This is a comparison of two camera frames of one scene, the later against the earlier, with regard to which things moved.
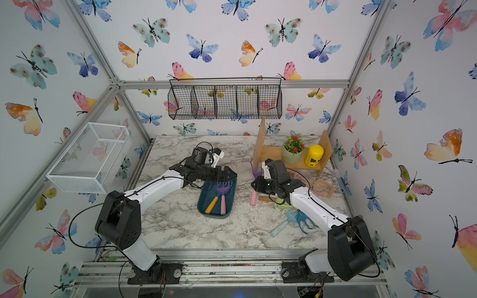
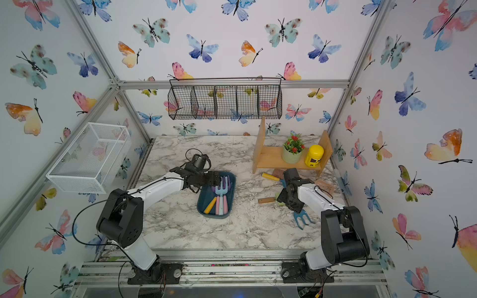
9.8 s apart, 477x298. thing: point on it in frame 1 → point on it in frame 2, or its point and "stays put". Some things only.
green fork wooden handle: (278, 201) stays put
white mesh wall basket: (93, 162) stays put
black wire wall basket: (225, 99) stays put
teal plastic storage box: (207, 195) stays put
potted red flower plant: (292, 148) stays put
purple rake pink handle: (223, 190) → (217, 202)
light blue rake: (291, 216) → (222, 192)
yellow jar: (315, 154) stays put
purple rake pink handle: (257, 174) → (225, 198)
